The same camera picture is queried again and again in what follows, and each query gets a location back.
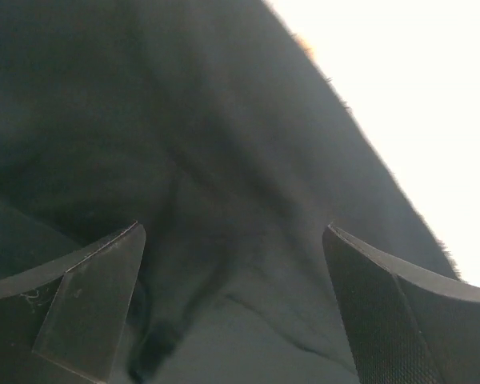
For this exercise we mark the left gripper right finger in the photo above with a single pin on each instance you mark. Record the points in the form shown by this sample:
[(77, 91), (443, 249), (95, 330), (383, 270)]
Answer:
[(404, 323)]

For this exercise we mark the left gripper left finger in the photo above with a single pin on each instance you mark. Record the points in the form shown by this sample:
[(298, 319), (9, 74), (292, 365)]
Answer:
[(62, 322)]

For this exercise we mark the black t shirt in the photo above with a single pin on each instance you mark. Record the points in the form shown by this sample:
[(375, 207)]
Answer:
[(207, 123)]

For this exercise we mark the floral table mat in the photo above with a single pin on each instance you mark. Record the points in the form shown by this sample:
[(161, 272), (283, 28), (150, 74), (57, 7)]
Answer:
[(409, 71)]

